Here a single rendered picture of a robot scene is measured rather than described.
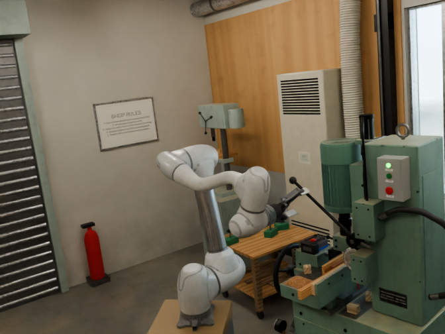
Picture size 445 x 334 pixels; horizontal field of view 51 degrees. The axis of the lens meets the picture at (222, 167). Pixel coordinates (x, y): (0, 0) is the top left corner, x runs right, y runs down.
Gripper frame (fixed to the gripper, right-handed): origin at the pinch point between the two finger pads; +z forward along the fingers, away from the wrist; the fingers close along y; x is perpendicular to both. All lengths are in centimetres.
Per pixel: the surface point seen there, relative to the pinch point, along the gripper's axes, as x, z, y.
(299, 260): -11.5, 7.6, -32.8
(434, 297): -65, 1, 11
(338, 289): -36.4, -1.1, -19.9
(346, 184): -11.2, 8.1, 17.7
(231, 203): 115, 120, -154
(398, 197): -34.8, -3.0, 35.4
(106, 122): 247, 59, -143
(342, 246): -24.1, 10.4, -10.5
